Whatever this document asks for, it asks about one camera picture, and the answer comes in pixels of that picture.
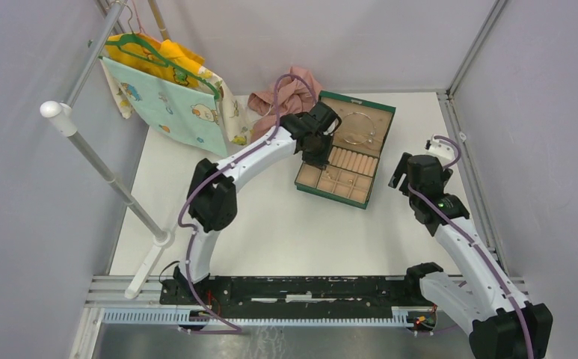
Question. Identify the green clothes hanger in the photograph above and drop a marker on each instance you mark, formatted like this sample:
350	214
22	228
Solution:
160	54

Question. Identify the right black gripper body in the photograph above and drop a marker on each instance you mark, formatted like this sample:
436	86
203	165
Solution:
402	168

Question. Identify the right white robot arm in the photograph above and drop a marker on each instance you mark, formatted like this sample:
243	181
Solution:
498	319

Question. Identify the mint cartoon print cloth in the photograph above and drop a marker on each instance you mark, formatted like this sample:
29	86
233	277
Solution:
188	115

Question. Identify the pink crumpled cloth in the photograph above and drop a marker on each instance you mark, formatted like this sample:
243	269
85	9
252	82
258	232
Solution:
293	97

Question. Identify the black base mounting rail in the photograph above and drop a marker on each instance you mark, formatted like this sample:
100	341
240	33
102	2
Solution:
232	298

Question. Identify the yellow garment on hanger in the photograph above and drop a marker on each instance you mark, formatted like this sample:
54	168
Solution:
160	57

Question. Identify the silver clothes rack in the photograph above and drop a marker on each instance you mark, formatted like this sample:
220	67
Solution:
59	115

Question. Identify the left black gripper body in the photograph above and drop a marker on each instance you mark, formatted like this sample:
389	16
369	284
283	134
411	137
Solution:
318	154

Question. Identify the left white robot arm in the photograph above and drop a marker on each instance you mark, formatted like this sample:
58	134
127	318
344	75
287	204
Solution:
211	201

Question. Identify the green jewelry box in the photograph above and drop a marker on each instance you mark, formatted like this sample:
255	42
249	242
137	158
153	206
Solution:
365	124

